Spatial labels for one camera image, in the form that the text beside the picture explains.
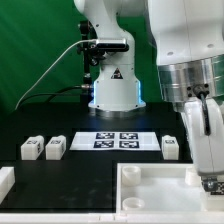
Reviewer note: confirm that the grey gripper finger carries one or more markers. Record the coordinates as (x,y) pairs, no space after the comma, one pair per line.
(210,184)

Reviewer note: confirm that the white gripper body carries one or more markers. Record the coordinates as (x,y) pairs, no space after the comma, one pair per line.
(207,151)

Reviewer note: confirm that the white square tabletop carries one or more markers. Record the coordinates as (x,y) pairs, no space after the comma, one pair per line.
(146,188)

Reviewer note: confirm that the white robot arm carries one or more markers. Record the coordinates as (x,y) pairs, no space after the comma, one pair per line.
(189,38)

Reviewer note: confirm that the white sheet with AprilTags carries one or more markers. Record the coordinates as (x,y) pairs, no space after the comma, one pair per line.
(131,141)

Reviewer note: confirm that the white L-shaped obstacle fence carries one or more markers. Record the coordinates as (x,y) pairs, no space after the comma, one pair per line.
(114,218)

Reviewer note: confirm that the black camera stand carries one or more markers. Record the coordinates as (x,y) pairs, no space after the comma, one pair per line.
(91,55)

